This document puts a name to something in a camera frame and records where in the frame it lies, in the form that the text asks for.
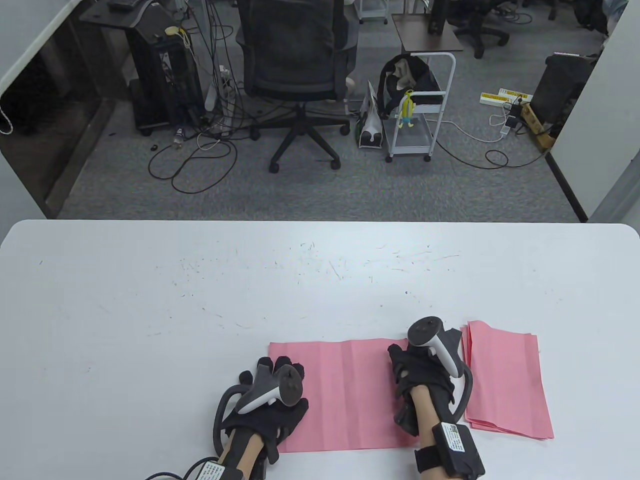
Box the person's right hand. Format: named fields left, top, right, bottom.
left=387, top=342, right=457, bottom=406

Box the person's left hand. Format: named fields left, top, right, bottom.
left=222, top=356, right=309, bottom=465

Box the pink cloth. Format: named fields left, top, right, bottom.
left=460, top=325, right=551, bottom=440
left=269, top=338, right=421, bottom=453
left=465, top=320, right=555, bottom=440

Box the person's left forearm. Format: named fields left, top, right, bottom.
left=217, top=430, right=266, bottom=473

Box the person's right forearm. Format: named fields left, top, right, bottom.
left=410, top=387, right=448, bottom=480

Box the black white handheld controller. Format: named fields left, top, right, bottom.
left=213, top=364, right=304, bottom=453
left=407, top=316, right=473, bottom=426

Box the white rolling cart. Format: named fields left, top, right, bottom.
left=385, top=51, right=457, bottom=163

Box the white tote bag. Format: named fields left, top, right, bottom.
left=356, top=80, right=385, bottom=150

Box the yellow toy figure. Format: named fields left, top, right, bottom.
left=397, top=90, right=417, bottom=131

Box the black bag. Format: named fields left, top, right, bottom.
left=376, top=55, right=443, bottom=120

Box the black lit computer case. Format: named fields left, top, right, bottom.
left=530, top=51, right=598, bottom=126

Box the long white power strip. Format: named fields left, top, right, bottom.
left=205, top=65, right=237, bottom=138

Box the brown side table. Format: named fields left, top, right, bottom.
left=391, top=13, right=465, bottom=54

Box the black mesh office chair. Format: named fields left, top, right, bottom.
left=236, top=0, right=360, bottom=174

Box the black swivel chair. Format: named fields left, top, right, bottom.
left=447, top=0, right=511, bottom=59

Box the black bottle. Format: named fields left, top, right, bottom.
left=427, top=0, right=448, bottom=35

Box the black computer tower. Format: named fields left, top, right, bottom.
left=125, top=22, right=208, bottom=137

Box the small cream gadget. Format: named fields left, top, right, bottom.
left=165, top=26, right=192, bottom=51

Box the dark wooden desk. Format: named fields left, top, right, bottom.
left=79, top=0, right=161, bottom=31

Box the black wrist module cable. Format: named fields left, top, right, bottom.
left=144, top=457, right=216, bottom=480

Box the thin black floor cable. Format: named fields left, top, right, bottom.
left=435, top=139, right=547, bottom=170

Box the white floor cable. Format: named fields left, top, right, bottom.
left=440, top=112, right=521, bottom=144

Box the looped black floor cable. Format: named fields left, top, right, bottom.
left=147, top=137, right=238, bottom=195

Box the tangle of black cables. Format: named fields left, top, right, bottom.
left=170, top=0, right=261, bottom=142

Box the small white wire cart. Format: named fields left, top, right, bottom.
left=357, top=0, right=390, bottom=25

